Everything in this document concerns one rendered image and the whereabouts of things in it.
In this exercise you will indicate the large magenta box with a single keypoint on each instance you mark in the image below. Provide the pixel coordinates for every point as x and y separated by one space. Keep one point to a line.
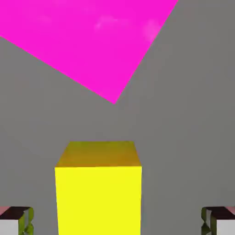
88 44

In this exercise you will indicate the small yellow cube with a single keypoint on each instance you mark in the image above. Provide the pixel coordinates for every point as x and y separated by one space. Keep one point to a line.
98 198

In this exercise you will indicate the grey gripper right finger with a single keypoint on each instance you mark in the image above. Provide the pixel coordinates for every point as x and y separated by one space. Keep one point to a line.
220 220

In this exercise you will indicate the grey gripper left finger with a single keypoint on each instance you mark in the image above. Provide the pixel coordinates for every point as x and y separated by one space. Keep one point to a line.
12 220

